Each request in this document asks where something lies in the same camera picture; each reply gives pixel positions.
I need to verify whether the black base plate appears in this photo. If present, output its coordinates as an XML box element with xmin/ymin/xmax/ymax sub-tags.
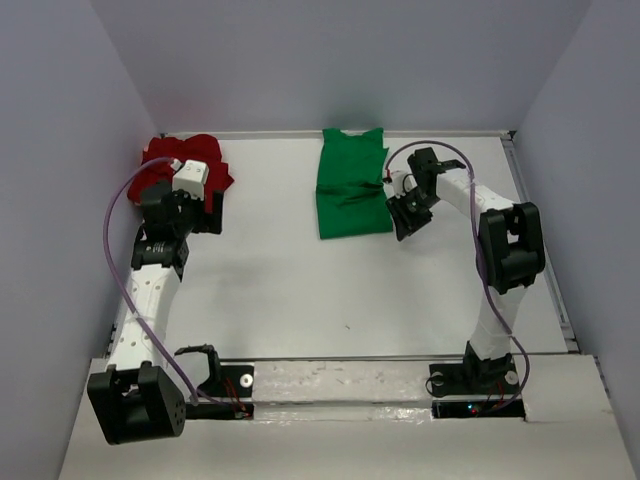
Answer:
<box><xmin>425</xmin><ymin>362</ymin><xmax>526</xmax><ymax>420</ymax></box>
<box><xmin>186</xmin><ymin>362</ymin><xmax>255</xmax><ymax>421</ymax></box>

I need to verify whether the green t-shirt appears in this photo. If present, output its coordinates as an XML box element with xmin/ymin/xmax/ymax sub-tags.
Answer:
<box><xmin>315</xmin><ymin>127</ymin><xmax>393</xmax><ymax>240</ymax></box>

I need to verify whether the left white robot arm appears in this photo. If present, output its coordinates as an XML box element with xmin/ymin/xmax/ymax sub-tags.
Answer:
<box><xmin>87</xmin><ymin>180</ymin><xmax>224</xmax><ymax>445</ymax></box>

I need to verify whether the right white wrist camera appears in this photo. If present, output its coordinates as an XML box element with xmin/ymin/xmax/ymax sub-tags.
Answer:
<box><xmin>384</xmin><ymin>170</ymin><xmax>417</xmax><ymax>198</ymax></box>

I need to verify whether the aluminium table frame rail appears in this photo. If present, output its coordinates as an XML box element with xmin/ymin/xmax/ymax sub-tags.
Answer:
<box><xmin>102</xmin><ymin>129</ymin><xmax>581</xmax><ymax>361</ymax></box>

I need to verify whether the white front cover board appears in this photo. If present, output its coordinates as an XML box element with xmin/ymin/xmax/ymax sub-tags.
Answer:
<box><xmin>61</xmin><ymin>354</ymin><xmax>634</xmax><ymax>479</ymax></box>

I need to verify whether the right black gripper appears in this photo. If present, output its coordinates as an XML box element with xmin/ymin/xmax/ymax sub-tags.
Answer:
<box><xmin>386</xmin><ymin>188</ymin><xmax>441</xmax><ymax>241</ymax></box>

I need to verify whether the red t-shirt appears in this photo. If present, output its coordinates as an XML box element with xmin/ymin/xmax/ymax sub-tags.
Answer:
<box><xmin>127</xmin><ymin>134</ymin><xmax>234</xmax><ymax>213</ymax></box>

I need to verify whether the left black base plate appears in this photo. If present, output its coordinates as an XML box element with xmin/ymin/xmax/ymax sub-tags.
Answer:
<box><xmin>186</xmin><ymin>362</ymin><xmax>255</xmax><ymax>421</ymax></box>

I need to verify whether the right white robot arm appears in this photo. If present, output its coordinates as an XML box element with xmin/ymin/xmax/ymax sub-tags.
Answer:
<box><xmin>383</xmin><ymin>140</ymin><xmax>546</xmax><ymax>398</ymax></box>

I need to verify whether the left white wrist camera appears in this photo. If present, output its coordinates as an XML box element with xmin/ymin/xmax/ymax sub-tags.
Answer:
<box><xmin>172</xmin><ymin>160</ymin><xmax>209</xmax><ymax>201</ymax></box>

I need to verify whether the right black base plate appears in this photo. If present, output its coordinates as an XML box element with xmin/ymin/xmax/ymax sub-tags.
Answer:
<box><xmin>425</xmin><ymin>362</ymin><xmax>526</xmax><ymax>420</ymax></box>

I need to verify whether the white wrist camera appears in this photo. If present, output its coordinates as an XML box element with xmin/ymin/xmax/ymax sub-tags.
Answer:
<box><xmin>384</xmin><ymin>170</ymin><xmax>417</xmax><ymax>198</ymax></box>
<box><xmin>172</xmin><ymin>160</ymin><xmax>209</xmax><ymax>201</ymax></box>

